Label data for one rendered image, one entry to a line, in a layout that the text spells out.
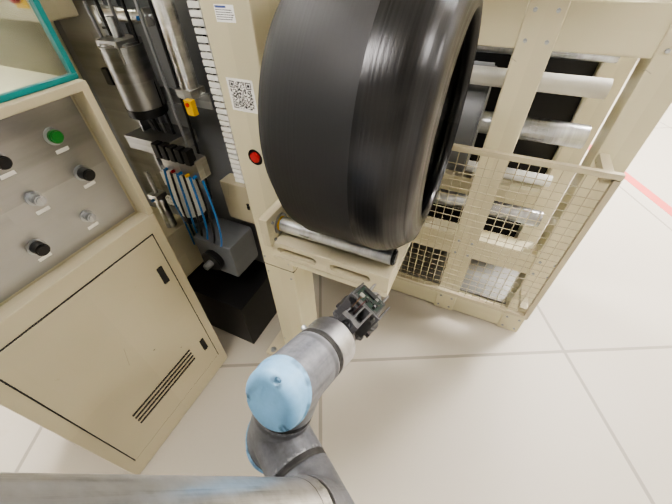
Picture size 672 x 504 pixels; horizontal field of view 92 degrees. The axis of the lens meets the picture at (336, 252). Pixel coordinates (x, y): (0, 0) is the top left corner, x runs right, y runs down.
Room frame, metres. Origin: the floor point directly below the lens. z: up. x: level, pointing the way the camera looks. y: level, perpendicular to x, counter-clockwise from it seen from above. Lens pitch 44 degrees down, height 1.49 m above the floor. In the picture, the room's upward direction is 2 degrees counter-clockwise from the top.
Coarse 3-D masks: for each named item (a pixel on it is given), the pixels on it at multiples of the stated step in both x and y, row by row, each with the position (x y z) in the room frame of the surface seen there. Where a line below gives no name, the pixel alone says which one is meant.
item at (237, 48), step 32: (224, 0) 0.82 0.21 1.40; (256, 0) 0.81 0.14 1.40; (224, 32) 0.83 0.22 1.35; (256, 32) 0.80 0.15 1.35; (224, 64) 0.83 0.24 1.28; (256, 64) 0.79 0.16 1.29; (224, 96) 0.84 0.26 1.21; (256, 96) 0.80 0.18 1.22; (256, 128) 0.81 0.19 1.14; (256, 192) 0.83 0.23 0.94; (256, 224) 0.84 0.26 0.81; (288, 288) 0.81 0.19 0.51; (288, 320) 0.82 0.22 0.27
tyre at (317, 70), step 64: (320, 0) 0.60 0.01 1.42; (384, 0) 0.56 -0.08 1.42; (448, 0) 0.57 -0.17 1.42; (320, 64) 0.54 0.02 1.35; (384, 64) 0.50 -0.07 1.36; (448, 64) 0.53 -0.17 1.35; (320, 128) 0.50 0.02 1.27; (384, 128) 0.46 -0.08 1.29; (448, 128) 0.86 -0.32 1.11; (320, 192) 0.49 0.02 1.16; (384, 192) 0.44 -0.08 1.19
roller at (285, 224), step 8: (280, 224) 0.71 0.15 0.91; (288, 224) 0.70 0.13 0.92; (296, 224) 0.70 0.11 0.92; (288, 232) 0.69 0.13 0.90; (296, 232) 0.68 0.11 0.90; (304, 232) 0.67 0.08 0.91; (312, 232) 0.67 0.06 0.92; (312, 240) 0.66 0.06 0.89; (320, 240) 0.65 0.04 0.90; (328, 240) 0.64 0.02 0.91; (336, 240) 0.63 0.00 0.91; (336, 248) 0.63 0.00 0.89; (344, 248) 0.62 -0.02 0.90; (352, 248) 0.61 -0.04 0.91; (360, 248) 0.60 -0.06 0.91; (368, 248) 0.60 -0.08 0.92; (368, 256) 0.59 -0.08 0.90; (376, 256) 0.58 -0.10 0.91; (384, 256) 0.57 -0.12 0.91; (392, 256) 0.57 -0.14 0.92; (392, 264) 0.56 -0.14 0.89
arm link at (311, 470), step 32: (320, 448) 0.14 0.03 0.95; (0, 480) 0.04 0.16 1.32; (32, 480) 0.04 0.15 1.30; (64, 480) 0.04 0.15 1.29; (96, 480) 0.04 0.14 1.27; (128, 480) 0.05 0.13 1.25; (160, 480) 0.05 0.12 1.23; (192, 480) 0.06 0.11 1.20; (224, 480) 0.06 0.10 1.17; (256, 480) 0.07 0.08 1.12; (288, 480) 0.08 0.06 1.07; (320, 480) 0.09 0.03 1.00
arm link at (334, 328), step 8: (320, 320) 0.31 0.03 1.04; (328, 320) 0.30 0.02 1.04; (336, 320) 0.30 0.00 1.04; (304, 328) 0.30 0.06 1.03; (320, 328) 0.28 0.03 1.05; (328, 328) 0.28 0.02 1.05; (336, 328) 0.29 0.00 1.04; (344, 328) 0.29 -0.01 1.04; (336, 336) 0.27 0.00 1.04; (344, 336) 0.27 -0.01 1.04; (352, 336) 0.28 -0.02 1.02; (344, 344) 0.26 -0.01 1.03; (352, 344) 0.27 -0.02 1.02; (344, 352) 0.25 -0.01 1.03; (352, 352) 0.26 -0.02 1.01; (344, 360) 0.24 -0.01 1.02
